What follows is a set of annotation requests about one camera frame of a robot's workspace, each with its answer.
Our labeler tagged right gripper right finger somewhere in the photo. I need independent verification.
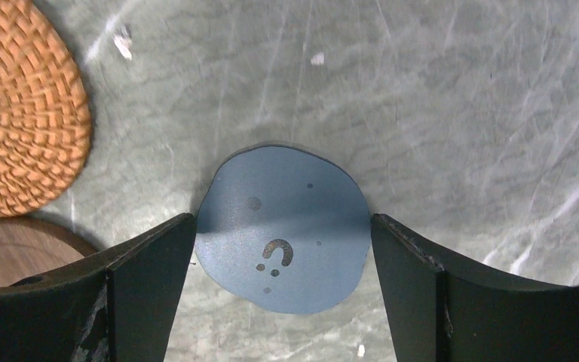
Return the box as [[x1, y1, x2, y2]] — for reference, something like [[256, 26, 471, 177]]
[[371, 214, 579, 361]]

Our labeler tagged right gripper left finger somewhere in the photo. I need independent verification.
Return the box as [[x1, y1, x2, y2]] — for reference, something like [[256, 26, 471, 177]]
[[0, 213, 197, 361]]

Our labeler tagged dark wood coaster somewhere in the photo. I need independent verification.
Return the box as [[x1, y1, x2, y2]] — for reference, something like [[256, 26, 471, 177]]
[[0, 216, 97, 287]]

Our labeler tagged blue rubber coaster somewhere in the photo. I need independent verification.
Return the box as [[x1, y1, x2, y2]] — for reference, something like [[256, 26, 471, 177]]
[[195, 146, 371, 314]]

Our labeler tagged woven rattan coaster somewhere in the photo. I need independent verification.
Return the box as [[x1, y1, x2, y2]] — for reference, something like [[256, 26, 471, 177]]
[[0, 1, 93, 217]]

